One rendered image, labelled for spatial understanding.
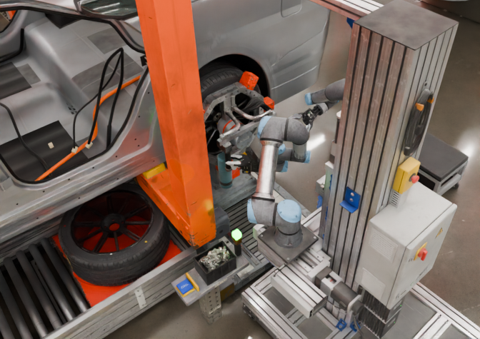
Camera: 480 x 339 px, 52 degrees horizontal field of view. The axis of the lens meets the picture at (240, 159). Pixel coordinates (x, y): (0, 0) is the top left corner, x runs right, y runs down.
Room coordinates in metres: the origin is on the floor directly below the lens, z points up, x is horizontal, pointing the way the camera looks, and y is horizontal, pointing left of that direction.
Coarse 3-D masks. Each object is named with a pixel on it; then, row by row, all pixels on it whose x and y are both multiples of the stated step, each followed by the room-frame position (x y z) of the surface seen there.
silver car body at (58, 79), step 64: (0, 0) 2.05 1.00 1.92; (64, 0) 2.13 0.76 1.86; (128, 0) 2.27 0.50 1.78; (192, 0) 2.43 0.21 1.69; (256, 0) 2.64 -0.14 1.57; (0, 64) 3.35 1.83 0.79; (64, 64) 2.96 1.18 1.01; (128, 64) 2.86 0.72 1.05; (320, 64) 3.00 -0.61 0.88; (0, 128) 2.44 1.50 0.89; (64, 128) 2.53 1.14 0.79; (128, 128) 2.14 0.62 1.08; (0, 192) 1.71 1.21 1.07; (64, 192) 1.86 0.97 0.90
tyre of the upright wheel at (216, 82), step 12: (216, 60) 2.69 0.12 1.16; (204, 72) 2.53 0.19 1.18; (216, 72) 2.52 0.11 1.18; (228, 72) 2.53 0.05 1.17; (240, 72) 2.59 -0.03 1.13; (204, 84) 2.42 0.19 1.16; (216, 84) 2.44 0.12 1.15; (228, 84) 2.49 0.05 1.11; (204, 96) 2.39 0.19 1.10; (252, 120) 2.59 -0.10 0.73
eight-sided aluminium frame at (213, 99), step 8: (224, 88) 2.43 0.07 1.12; (232, 88) 2.46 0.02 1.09; (240, 88) 2.43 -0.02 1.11; (208, 96) 2.36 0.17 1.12; (216, 96) 2.36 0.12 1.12; (224, 96) 2.37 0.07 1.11; (256, 96) 2.51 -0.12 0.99; (208, 104) 2.32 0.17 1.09; (208, 112) 2.30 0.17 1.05; (256, 112) 2.56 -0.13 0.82; (256, 128) 2.51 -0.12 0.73; (232, 152) 2.40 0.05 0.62; (240, 152) 2.43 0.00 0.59; (216, 160) 2.31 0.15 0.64
